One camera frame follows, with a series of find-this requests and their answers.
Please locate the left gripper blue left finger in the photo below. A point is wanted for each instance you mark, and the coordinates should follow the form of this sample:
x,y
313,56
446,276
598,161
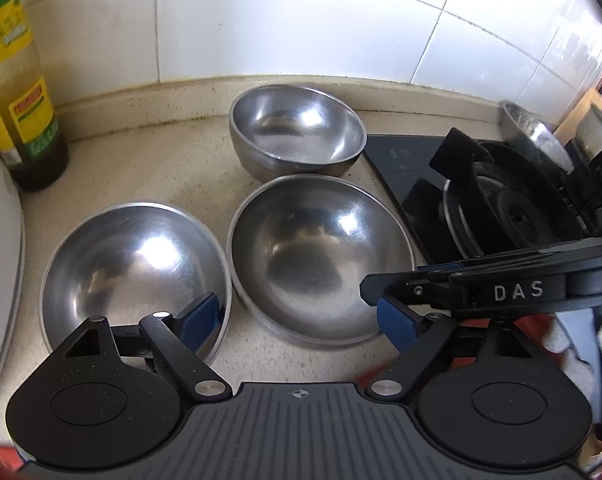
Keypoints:
x,y
197,325

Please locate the white gloved right hand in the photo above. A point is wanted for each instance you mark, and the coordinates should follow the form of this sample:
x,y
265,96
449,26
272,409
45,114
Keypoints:
x,y
578,335

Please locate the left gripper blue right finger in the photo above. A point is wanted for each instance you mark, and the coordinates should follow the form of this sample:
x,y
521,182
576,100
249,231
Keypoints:
x,y
400,324

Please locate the yellow green label oil bottle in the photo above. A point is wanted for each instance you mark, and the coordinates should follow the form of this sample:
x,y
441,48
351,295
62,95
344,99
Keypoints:
x,y
32,145

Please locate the steel bowl by stove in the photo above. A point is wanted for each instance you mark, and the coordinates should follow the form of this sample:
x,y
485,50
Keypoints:
x,y
530,137

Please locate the steel bowl back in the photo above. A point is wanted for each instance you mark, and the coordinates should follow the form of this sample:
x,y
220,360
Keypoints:
x,y
281,129

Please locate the wooden knife block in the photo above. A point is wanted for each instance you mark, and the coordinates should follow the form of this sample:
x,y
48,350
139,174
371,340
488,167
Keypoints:
x,y
567,129

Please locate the steel bowl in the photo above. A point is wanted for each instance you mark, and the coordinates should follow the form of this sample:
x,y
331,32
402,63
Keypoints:
x,y
129,261
530,137
281,129
298,248

